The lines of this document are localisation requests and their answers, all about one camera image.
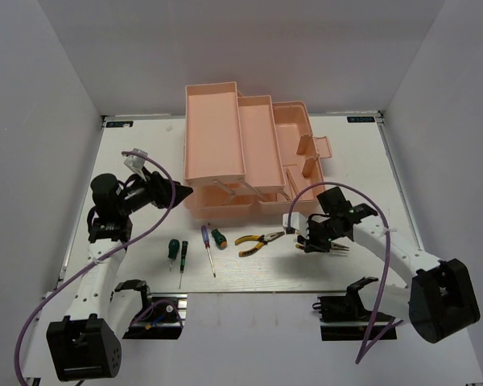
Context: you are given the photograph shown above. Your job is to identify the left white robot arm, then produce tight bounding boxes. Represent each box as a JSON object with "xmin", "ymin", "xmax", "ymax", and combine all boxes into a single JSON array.
[{"xmin": 46, "ymin": 169, "xmax": 193, "ymax": 382}]

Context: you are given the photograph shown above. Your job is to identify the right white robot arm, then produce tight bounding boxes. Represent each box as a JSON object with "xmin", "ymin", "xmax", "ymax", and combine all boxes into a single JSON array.
[{"xmin": 291, "ymin": 187, "xmax": 481, "ymax": 343}]

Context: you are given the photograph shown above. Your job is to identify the right table corner label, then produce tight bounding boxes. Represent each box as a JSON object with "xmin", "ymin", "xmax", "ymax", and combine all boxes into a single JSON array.
[{"xmin": 347, "ymin": 116, "xmax": 375, "ymax": 123}]

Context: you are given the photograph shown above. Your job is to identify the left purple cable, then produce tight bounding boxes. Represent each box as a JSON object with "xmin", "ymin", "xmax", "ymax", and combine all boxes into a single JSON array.
[{"xmin": 14, "ymin": 150, "xmax": 185, "ymax": 386}]

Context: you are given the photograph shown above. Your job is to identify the left table corner label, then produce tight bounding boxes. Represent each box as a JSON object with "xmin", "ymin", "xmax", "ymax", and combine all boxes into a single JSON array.
[{"xmin": 105, "ymin": 121, "xmax": 134, "ymax": 128}]

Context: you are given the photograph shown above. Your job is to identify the pink plastic toolbox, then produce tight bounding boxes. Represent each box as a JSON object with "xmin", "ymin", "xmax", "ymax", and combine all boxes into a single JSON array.
[{"xmin": 184, "ymin": 82, "xmax": 332, "ymax": 220}]

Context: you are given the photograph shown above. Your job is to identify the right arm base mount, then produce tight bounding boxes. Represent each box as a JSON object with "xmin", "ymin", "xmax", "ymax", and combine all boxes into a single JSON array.
[{"xmin": 312, "ymin": 295, "xmax": 371, "ymax": 342}]

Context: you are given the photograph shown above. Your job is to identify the yellow combination pliers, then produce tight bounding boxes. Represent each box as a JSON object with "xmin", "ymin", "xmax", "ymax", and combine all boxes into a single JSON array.
[{"xmin": 234, "ymin": 231, "xmax": 285, "ymax": 257}]

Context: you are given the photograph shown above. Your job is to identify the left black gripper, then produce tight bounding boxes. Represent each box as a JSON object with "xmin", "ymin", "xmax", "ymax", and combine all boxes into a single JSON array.
[{"xmin": 118, "ymin": 166, "xmax": 193, "ymax": 216}]

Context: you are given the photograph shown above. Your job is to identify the table corner label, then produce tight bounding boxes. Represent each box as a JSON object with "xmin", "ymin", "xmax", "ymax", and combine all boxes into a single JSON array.
[
  {"xmin": 105, "ymin": 121, "xmax": 134, "ymax": 128},
  {"xmin": 347, "ymin": 116, "xmax": 375, "ymax": 123}
]

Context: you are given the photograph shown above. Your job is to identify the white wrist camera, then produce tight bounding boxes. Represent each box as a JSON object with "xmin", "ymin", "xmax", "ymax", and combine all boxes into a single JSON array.
[
  {"xmin": 283, "ymin": 212, "xmax": 308, "ymax": 238},
  {"xmin": 124, "ymin": 148, "xmax": 148, "ymax": 181}
]

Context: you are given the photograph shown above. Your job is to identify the yellow needle-nose pliers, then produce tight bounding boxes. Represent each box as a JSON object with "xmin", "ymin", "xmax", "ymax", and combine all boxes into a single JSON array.
[{"xmin": 295, "ymin": 236, "xmax": 349, "ymax": 253}]

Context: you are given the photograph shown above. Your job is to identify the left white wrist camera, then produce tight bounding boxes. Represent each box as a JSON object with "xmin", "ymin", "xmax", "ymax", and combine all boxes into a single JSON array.
[{"xmin": 124, "ymin": 148, "xmax": 148, "ymax": 181}]

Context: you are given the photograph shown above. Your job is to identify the thin green precision screwdriver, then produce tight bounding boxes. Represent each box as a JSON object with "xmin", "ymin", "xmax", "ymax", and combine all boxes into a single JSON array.
[{"xmin": 179, "ymin": 240, "xmax": 188, "ymax": 289}]

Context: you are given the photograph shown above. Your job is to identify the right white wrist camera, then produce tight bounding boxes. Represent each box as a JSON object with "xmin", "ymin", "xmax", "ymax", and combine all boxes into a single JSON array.
[{"xmin": 283, "ymin": 212, "xmax": 308, "ymax": 238}]

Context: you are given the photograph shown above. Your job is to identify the blue red long screwdriver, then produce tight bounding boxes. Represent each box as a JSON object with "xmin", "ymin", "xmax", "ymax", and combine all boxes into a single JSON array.
[{"xmin": 200, "ymin": 225, "xmax": 217, "ymax": 277}]

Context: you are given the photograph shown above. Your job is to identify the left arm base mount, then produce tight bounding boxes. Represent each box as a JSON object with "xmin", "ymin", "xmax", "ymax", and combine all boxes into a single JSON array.
[{"xmin": 123, "ymin": 294, "xmax": 188, "ymax": 340}]

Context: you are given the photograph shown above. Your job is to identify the green orange stubby screwdriver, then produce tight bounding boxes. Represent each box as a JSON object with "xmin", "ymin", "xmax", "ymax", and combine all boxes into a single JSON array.
[{"xmin": 208, "ymin": 224, "xmax": 228, "ymax": 249}]

